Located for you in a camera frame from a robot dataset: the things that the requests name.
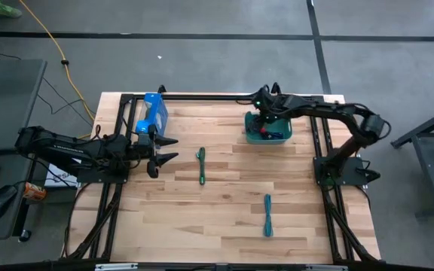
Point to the person's green shoe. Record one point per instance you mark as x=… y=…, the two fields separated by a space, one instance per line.
x=8 y=9

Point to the white paper sheet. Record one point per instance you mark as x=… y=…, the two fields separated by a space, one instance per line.
x=57 y=180

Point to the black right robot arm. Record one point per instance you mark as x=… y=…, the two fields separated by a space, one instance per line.
x=337 y=113

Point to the black aluminium table frame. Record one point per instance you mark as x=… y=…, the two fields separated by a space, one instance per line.
x=220 y=97

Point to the dark lower desk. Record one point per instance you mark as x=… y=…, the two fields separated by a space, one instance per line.
x=2 y=229

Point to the teal plastic bin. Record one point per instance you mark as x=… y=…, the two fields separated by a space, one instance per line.
x=285 y=130

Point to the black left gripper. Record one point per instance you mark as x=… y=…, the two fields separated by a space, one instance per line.
x=152 y=150

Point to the blue tape dispenser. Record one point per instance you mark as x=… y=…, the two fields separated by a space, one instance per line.
x=153 y=113

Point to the silver metal bracket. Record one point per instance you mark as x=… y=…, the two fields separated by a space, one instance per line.
x=116 y=267
x=326 y=267

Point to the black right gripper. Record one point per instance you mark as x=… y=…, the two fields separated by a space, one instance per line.
x=268 y=109

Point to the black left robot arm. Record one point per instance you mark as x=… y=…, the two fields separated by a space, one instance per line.
x=70 y=150

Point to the black computer mouse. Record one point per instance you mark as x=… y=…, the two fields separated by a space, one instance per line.
x=0 y=201

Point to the grey desk top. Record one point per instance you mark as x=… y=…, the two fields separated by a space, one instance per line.
x=6 y=101

